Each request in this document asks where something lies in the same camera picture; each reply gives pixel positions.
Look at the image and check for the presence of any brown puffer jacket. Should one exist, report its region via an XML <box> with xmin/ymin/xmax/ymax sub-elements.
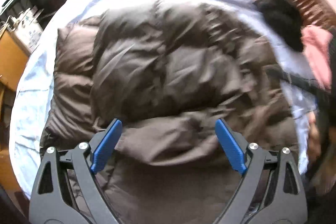
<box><xmin>40</xmin><ymin>0</ymin><xmax>298</xmax><ymax>223</ymax></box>

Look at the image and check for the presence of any light blue bed sheet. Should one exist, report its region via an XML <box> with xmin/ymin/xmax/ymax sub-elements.
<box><xmin>9</xmin><ymin>0</ymin><xmax>313</xmax><ymax>197</ymax></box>

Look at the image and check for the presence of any orange wooden desk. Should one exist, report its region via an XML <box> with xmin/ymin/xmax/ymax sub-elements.
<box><xmin>1</xmin><ymin>28</ymin><xmax>29</xmax><ymax>193</ymax></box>

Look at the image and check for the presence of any black fluffy garment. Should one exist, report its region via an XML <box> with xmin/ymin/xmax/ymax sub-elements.
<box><xmin>253</xmin><ymin>0</ymin><xmax>303</xmax><ymax>52</ymax></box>

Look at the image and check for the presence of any brown slatted headboard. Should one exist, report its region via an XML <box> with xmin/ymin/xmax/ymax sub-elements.
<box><xmin>292</xmin><ymin>0</ymin><xmax>335</xmax><ymax>30</ymax></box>

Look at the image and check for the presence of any white box with cables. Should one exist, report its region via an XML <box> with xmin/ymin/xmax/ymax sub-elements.
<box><xmin>13</xmin><ymin>7</ymin><xmax>43</xmax><ymax>52</ymax></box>

